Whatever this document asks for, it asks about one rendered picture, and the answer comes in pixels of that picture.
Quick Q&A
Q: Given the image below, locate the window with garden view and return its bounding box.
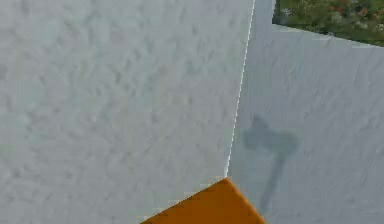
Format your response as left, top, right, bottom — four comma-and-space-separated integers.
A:
272, 0, 384, 48

